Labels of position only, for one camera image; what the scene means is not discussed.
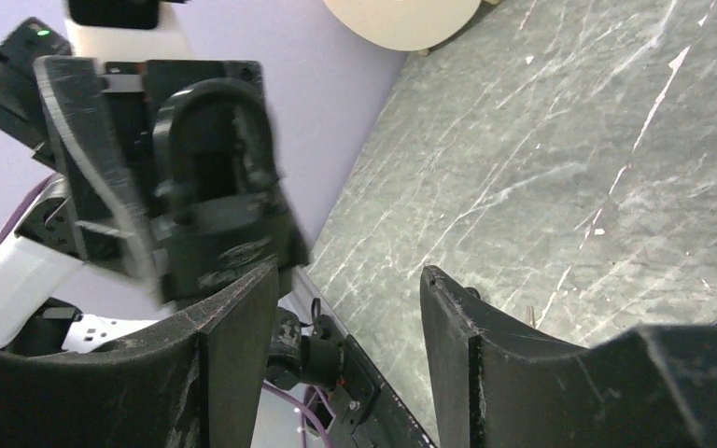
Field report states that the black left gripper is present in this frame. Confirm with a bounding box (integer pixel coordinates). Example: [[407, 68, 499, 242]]
[[34, 56, 266, 291]]

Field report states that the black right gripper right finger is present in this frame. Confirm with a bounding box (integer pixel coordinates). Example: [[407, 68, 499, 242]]
[[420, 266, 717, 447]]

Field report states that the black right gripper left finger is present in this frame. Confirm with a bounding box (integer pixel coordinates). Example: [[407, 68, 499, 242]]
[[0, 263, 279, 447]]

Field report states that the black padlock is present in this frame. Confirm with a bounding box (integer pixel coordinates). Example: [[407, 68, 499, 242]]
[[153, 78, 310, 301]]

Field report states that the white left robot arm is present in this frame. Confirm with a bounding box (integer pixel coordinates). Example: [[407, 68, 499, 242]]
[[0, 1, 274, 351]]

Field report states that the cream cylindrical container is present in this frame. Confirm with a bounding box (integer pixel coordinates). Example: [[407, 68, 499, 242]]
[[325, 0, 482, 51]]

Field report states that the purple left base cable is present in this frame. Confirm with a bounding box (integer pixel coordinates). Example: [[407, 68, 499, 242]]
[[262, 382, 338, 448]]

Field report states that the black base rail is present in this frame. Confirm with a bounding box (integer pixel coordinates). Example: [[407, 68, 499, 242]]
[[263, 269, 435, 447]]

